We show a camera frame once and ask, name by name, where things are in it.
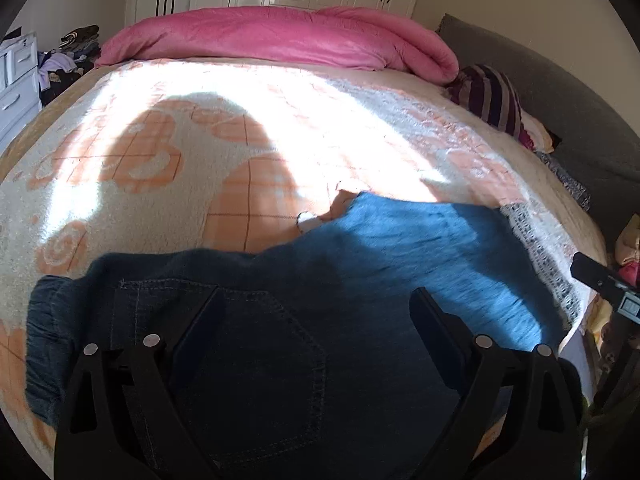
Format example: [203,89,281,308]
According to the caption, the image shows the pink comforter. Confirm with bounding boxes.
[94,5,460,86]

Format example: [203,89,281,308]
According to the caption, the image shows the pile of clothes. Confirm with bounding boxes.
[37,25,101,106]

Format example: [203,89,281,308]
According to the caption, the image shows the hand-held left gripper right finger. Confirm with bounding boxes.
[409,286,585,480]

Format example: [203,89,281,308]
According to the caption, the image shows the blue pants with lace hem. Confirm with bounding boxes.
[25,191,583,480]

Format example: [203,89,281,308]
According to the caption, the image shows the cream pillow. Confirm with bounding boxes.
[520,112,556,153]

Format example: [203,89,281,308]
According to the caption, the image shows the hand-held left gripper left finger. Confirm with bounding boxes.
[54,286,231,480]

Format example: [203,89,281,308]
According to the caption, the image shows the striped purple pillow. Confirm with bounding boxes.
[446,64,535,150]

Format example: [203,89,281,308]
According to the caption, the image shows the white drawer cabinet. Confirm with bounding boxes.
[0,32,43,143]

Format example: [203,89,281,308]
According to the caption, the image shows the grey headboard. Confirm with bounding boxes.
[436,12,640,256]

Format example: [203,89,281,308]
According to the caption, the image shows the dark patterned cloth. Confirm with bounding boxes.
[537,150,592,211]

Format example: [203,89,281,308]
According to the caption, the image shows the cream floral printed blanket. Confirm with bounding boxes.
[0,57,608,471]

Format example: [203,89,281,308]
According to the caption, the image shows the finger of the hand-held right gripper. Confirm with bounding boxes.
[570,252,638,297]

